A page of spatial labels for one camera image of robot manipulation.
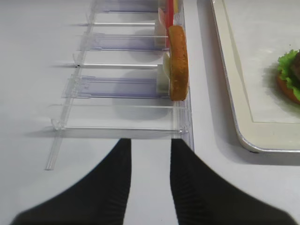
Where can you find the cream metal tray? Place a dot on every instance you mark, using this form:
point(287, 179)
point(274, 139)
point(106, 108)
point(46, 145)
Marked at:
point(258, 137)

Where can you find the white paper liner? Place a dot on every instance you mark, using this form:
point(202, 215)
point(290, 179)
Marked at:
point(263, 31)

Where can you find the red tomato slice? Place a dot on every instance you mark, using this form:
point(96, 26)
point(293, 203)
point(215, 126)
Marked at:
point(169, 13)

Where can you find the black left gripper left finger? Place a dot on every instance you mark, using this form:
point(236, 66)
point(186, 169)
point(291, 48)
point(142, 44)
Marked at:
point(99, 198)

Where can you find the brown bun in left rack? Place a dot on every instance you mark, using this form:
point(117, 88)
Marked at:
point(179, 74)

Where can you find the clear acrylic left rack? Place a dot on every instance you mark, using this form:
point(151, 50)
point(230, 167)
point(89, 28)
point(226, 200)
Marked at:
point(120, 86)

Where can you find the yellow cheese slice in rack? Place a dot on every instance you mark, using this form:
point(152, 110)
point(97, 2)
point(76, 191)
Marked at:
point(175, 6)

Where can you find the bottom bun on tray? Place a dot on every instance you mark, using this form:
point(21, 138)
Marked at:
point(286, 91)

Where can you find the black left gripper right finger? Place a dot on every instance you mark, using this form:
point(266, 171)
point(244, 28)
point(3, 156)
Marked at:
point(202, 197)

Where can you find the green lettuce on tray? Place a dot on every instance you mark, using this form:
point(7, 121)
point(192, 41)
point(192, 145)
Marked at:
point(284, 69)

